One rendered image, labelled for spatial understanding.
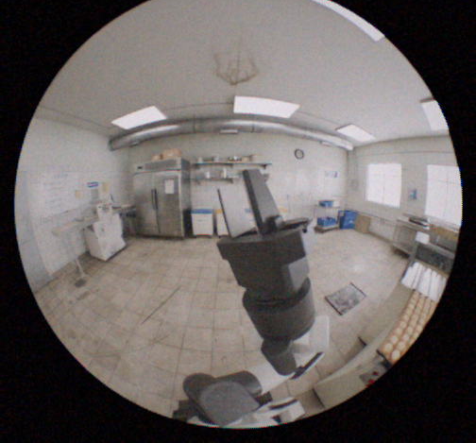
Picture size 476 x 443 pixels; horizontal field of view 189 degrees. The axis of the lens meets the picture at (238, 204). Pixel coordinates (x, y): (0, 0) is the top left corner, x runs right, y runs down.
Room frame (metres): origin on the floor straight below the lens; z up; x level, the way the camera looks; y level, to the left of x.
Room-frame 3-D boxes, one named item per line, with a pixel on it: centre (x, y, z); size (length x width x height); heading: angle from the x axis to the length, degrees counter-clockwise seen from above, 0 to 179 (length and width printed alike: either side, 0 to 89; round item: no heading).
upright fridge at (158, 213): (3.24, 2.03, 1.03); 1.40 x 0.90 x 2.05; 94
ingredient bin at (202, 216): (3.44, 0.94, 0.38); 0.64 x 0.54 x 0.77; 6
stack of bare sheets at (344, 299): (0.88, -1.50, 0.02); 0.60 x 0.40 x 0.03; 99
